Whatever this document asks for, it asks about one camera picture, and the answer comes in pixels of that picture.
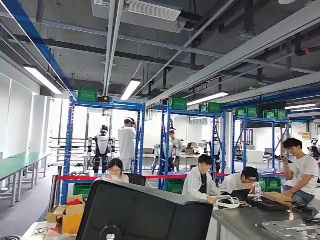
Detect black panel part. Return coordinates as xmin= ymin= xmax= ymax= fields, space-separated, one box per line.
xmin=75 ymin=178 xmax=214 ymax=240

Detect blue steel shelf rack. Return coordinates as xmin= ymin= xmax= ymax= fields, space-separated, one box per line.
xmin=60 ymin=96 xmax=146 ymax=206
xmin=158 ymin=105 xmax=227 ymax=192
xmin=232 ymin=114 xmax=291 ymax=176

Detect steel workbench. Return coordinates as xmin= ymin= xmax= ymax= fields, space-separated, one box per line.
xmin=211 ymin=198 xmax=320 ymax=240

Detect long black part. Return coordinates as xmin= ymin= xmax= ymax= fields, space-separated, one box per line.
xmin=285 ymin=200 xmax=320 ymax=216

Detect silver sheet metal part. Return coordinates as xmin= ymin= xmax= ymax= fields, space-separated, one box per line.
xmin=262 ymin=218 xmax=320 ymax=240

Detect person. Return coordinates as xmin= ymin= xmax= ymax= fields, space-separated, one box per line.
xmin=218 ymin=166 xmax=260 ymax=197
xmin=169 ymin=129 xmax=183 ymax=160
xmin=182 ymin=154 xmax=221 ymax=205
xmin=117 ymin=117 xmax=137 ymax=173
xmin=282 ymin=138 xmax=320 ymax=205
xmin=98 ymin=158 xmax=130 ymax=184

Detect silver black humanoid robot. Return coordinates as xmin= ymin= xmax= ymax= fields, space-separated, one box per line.
xmin=151 ymin=144 xmax=162 ymax=175

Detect ceiling light strip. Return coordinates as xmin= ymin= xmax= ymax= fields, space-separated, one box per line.
xmin=23 ymin=64 xmax=63 ymax=95
xmin=186 ymin=91 xmax=229 ymax=108
xmin=285 ymin=103 xmax=318 ymax=111
xmin=120 ymin=78 xmax=142 ymax=101

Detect black chair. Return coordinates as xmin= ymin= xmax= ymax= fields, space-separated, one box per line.
xmin=124 ymin=173 xmax=147 ymax=187

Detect white black humanoid robot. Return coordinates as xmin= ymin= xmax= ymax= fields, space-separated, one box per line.
xmin=86 ymin=125 xmax=117 ymax=175

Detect white headset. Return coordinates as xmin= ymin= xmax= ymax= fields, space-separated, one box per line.
xmin=214 ymin=196 xmax=242 ymax=211

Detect red barrier belt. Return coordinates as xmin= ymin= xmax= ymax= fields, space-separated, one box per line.
xmin=57 ymin=172 xmax=231 ymax=182

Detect black laptop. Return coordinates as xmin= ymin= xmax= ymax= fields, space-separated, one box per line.
xmin=229 ymin=188 xmax=252 ymax=202

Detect open cardboard box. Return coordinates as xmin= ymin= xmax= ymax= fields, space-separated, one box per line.
xmin=45 ymin=194 xmax=86 ymax=236

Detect black belt stanchion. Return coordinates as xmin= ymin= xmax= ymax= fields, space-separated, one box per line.
xmin=48 ymin=174 xmax=60 ymax=213

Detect black plastic tray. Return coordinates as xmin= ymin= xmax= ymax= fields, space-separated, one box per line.
xmin=246 ymin=197 xmax=290 ymax=213

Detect flat cardboard box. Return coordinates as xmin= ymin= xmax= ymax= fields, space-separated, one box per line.
xmin=262 ymin=192 xmax=293 ymax=207

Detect blue overhead steel beam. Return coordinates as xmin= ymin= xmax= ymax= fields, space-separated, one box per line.
xmin=0 ymin=0 xmax=77 ymax=97

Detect green-top table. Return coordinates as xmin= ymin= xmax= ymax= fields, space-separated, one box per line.
xmin=0 ymin=151 xmax=53 ymax=208

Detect grey overhead rail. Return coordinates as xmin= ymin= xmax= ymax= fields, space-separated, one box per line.
xmin=146 ymin=1 xmax=320 ymax=108
xmin=103 ymin=0 xmax=125 ymax=97

